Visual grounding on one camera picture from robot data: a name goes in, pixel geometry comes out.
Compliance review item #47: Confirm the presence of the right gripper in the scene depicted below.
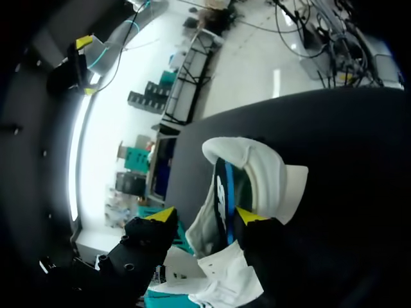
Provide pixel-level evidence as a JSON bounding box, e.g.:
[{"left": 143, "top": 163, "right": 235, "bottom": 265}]
[{"left": 46, "top": 35, "right": 98, "bottom": 96}]

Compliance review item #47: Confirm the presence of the blue and black insole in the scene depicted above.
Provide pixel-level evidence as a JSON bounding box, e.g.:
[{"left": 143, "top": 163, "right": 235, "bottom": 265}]
[{"left": 213, "top": 158, "right": 245, "bottom": 248}]

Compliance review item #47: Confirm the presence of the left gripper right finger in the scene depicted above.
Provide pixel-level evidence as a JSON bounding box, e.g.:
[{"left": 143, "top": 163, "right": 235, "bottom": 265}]
[{"left": 235, "top": 206, "right": 292, "bottom": 277}]

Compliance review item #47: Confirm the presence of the white shoe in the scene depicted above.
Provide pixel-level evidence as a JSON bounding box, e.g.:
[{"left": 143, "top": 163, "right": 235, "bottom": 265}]
[{"left": 185, "top": 136, "right": 310, "bottom": 306}]

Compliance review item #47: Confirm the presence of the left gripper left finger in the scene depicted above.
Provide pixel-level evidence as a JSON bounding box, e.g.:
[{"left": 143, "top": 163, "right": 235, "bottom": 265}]
[{"left": 95, "top": 206, "right": 179, "bottom": 291}]

